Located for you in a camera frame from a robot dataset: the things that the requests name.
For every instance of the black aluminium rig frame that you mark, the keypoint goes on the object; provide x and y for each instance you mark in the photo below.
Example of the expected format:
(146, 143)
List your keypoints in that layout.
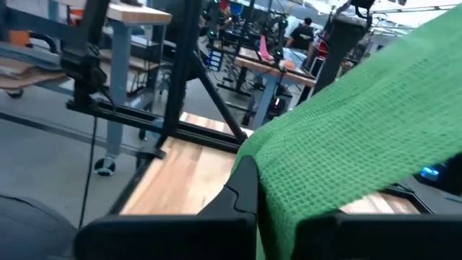
(180, 72)

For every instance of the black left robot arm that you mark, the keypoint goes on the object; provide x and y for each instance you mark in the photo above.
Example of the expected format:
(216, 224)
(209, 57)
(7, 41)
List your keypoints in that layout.
(343, 47)

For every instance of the wood top table blue legs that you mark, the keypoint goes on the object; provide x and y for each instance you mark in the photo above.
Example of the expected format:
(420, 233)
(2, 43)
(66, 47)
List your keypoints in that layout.
(274, 70)

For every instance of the green elastic bandage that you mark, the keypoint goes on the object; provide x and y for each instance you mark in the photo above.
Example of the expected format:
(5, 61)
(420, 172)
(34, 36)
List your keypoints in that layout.
(361, 126)

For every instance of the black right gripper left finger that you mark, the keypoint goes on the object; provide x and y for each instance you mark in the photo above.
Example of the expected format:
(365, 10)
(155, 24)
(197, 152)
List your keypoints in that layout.
(162, 238)

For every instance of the person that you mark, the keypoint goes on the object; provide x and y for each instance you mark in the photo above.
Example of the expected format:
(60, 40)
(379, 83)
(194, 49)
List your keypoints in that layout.
(302, 36)

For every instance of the wood top workbench on casters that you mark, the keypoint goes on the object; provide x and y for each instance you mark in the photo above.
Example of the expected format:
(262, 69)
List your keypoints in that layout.
(119, 72)

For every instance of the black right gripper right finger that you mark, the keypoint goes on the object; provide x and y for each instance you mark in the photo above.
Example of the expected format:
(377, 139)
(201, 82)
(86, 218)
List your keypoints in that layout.
(379, 238)

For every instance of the black office chair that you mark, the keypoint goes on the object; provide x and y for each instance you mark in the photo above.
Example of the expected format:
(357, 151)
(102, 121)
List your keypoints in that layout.
(29, 231)

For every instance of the stack of cardboard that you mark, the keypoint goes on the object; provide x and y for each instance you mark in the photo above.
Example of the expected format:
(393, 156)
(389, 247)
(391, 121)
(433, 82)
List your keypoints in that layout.
(25, 74)

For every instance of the pink cloth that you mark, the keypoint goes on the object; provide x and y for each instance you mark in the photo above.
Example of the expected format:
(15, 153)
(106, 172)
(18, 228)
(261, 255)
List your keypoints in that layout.
(265, 48)

